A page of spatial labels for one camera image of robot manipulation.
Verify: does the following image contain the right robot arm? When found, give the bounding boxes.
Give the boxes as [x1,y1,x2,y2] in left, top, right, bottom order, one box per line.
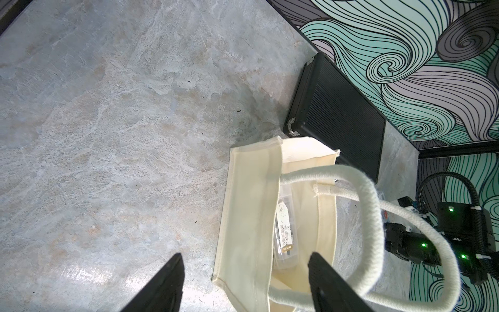
[385,172,498,285]

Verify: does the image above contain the red label refill case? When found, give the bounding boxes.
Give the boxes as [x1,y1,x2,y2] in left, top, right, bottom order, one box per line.
[378,191,415,224]

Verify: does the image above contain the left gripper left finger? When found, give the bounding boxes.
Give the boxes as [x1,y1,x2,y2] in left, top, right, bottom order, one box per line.
[121,253,185,312]

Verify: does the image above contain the white label compass case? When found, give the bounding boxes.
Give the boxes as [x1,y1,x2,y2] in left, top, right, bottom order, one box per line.
[273,185,299,271]

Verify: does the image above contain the black metal briefcase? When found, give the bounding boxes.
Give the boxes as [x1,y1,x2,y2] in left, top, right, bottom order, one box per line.
[283,52,386,182]

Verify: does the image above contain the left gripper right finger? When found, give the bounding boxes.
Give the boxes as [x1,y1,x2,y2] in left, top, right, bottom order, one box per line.
[308,252,373,312]

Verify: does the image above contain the cream canvas tote bag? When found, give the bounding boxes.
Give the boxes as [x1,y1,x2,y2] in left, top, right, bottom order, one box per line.
[212,137,461,311]

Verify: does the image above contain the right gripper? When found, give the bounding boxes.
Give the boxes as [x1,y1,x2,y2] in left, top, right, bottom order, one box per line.
[384,222,441,265]

